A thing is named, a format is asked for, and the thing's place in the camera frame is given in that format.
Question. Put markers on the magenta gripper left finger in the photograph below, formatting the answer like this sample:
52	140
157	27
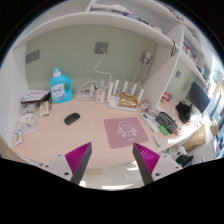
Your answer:
72	165

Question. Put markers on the white wifi router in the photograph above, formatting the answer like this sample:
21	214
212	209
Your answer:
112	95

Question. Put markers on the green marker pen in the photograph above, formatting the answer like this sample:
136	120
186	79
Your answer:
157	141

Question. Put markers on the green small box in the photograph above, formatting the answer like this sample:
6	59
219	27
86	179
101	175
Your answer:
163	130

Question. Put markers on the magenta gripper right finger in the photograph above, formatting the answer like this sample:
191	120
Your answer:
153	166

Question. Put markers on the white wall shelf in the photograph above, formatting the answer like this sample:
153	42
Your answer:
140	33

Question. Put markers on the black computer mouse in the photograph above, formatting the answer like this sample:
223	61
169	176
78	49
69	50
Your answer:
71	118

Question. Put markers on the grey wall socket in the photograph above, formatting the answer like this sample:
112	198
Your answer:
101	48

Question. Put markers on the grey wall plate left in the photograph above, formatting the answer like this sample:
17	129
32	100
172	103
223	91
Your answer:
32	56

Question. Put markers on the gold foil bag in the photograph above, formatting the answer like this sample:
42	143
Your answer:
129	101

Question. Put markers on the black bag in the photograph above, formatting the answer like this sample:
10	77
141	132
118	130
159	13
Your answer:
184	112

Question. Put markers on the small card packet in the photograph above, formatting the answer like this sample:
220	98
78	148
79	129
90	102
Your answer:
18	135

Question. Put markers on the pink mouse pad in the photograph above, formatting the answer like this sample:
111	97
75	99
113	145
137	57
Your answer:
123	132

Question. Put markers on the clear plastic wrapper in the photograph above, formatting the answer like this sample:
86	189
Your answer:
28	123

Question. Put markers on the white cup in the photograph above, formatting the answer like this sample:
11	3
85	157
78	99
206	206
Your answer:
100	96

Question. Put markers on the white remote control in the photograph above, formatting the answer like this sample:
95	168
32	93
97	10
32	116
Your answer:
149	122

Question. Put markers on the blue detergent bottle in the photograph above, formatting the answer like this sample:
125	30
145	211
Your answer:
60	87

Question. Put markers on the stack of books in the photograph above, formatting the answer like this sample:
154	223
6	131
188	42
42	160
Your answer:
34	95

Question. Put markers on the black monitor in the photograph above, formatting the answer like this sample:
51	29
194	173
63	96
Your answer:
198	97

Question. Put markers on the grey pencil case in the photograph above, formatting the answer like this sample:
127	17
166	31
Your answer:
165	120

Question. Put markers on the white power strip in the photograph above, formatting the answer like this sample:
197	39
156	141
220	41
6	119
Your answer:
86	93

